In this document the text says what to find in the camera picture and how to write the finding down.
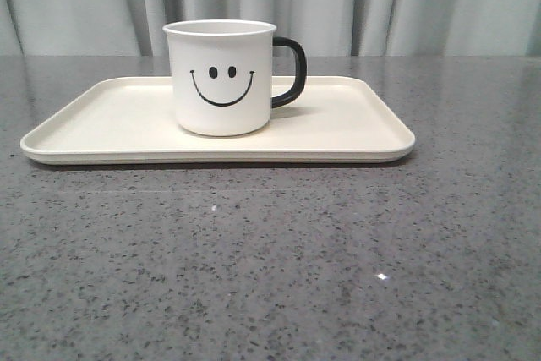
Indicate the cream rectangular plastic tray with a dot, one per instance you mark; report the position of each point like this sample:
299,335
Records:
129,120

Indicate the grey pleated curtain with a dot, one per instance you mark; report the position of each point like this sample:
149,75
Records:
325,28

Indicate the white smiley mug black handle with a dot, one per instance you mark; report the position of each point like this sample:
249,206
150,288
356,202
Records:
222,74

